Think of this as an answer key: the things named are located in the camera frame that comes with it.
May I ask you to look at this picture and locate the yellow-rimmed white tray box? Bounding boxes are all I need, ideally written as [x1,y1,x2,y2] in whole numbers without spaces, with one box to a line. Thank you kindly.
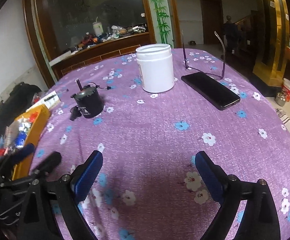
[0,105,50,180]

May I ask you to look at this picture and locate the black bag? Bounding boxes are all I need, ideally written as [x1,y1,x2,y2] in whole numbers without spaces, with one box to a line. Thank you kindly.
[0,82,42,137]

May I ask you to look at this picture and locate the black screwdriver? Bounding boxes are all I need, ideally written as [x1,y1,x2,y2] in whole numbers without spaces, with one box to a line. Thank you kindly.
[42,89,69,101]

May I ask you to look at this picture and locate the black cylindrical motor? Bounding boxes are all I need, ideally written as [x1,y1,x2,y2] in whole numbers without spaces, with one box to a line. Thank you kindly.
[70,79,112,121]

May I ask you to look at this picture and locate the purple floral tablecloth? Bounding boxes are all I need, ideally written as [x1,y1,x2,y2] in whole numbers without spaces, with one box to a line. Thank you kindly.
[32,49,290,239]

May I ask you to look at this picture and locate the black smartphone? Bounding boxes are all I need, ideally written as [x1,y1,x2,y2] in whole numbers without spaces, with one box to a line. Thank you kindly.
[181,72,240,111]

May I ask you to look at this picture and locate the purple eyeglasses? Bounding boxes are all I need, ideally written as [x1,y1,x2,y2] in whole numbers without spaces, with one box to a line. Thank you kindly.
[181,30,227,81]

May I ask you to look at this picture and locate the red white bucket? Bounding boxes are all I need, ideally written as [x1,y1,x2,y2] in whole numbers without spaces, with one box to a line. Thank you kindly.
[282,78,290,102]

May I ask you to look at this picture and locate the white plastic jar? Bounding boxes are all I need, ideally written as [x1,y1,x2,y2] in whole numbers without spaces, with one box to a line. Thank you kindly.
[136,43,175,93]

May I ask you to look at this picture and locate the wooden cabinet with clutter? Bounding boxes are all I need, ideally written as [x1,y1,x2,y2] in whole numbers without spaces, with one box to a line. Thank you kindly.
[22,0,180,86]

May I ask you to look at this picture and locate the white kettle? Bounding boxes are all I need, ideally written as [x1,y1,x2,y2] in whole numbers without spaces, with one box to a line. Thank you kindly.
[93,18,104,36]

